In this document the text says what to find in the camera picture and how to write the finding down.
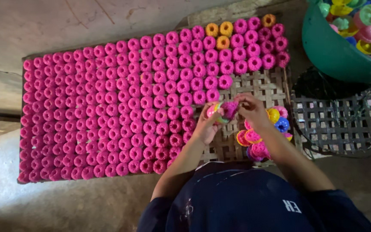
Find pink fluted cake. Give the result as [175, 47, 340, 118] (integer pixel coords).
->
[219, 101, 239, 122]

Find woven bamboo tray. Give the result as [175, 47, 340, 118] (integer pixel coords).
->
[17, 13, 295, 185]

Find dark round woven basket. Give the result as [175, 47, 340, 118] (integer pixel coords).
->
[290, 67, 371, 159]

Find rows of pink cakes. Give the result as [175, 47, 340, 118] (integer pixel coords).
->
[17, 17, 291, 184]

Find orange fluted cake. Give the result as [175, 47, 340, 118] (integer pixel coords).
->
[205, 23, 219, 37]
[219, 21, 234, 37]
[262, 14, 276, 28]
[216, 35, 230, 50]

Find heap of empty colourful moulds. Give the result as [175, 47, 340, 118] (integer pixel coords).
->
[318, 0, 371, 66]

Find person's right hand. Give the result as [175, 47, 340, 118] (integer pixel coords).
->
[234, 93, 273, 133]

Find pile of filled plastic moulds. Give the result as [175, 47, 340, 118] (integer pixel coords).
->
[236, 105, 293, 162]

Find person's left hand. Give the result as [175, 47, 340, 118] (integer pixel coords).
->
[192, 102, 225, 145]

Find green plastic basin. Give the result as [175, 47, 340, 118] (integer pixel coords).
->
[302, 0, 371, 84]

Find person's navy shirt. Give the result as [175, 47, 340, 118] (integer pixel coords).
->
[137, 161, 371, 232]

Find pink and green plastic mould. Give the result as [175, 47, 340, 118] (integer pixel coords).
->
[206, 102, 230, 125]

